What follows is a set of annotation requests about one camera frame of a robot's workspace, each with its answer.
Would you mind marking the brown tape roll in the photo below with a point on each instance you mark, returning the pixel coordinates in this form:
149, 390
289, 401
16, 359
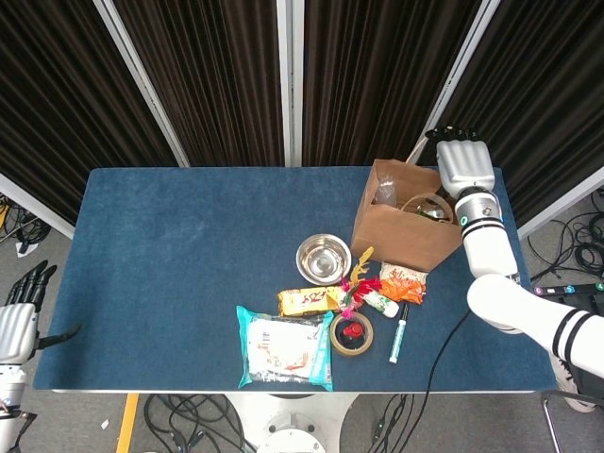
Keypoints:
337, 347

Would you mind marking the orange snack packet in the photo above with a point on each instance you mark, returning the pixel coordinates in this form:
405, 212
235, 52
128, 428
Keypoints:
401, 288

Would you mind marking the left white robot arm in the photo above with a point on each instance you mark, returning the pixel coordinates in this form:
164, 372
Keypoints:
9, 382

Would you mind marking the white sneaker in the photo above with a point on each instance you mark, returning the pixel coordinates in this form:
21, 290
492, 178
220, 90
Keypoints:
568, 387

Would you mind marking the black bottle with red cap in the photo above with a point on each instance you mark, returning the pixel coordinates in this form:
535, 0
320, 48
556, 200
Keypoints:
353, 331

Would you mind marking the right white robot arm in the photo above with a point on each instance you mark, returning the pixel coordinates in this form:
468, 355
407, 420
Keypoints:
486, 245

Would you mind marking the gold biscuit pack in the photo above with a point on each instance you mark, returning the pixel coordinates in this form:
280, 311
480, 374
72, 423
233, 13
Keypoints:
307, 302

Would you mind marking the green white marker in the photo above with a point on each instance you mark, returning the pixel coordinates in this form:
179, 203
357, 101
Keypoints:
398, 337

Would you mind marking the blue velvet tablecloth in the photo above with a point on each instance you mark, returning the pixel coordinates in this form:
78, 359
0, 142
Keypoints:
165, 259

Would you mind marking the teal instant noodle packet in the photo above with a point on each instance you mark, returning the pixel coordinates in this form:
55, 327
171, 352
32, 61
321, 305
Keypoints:
283, 349

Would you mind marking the dark pleated curtain panel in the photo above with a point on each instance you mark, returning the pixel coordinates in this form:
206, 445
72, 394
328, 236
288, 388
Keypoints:
212, 71
368, 71
542, 94
56, 94

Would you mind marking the brown paper shopping bag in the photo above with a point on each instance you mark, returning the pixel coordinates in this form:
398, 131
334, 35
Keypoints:
406, 240

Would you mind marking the stainless steel bowl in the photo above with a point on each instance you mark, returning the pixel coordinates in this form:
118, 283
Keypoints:
323, 259

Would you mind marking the person's dark trouser leg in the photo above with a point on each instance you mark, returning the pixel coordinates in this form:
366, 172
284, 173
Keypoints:
592, 387

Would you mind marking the white paper scrap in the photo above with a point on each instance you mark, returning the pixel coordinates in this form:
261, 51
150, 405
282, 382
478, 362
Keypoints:
26, 250

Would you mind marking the small white and green bottle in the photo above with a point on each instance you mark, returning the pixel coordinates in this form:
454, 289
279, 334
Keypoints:
384, 306

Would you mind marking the right silver and black robot hand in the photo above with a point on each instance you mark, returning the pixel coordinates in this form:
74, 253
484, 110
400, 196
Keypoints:
464, 162

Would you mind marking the left silver and black robot hand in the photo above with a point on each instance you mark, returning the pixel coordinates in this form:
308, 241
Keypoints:
19, 330

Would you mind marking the white partition frame post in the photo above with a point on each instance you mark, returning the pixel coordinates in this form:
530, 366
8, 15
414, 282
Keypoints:
289, 85
450, 85
33, 207
144, 89
561, 205

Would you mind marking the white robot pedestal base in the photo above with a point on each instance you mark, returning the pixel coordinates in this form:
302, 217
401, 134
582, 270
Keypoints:
292, 424

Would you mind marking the colourful feather shuttlecock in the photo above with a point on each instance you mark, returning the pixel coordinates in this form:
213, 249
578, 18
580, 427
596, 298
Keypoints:
365, 288

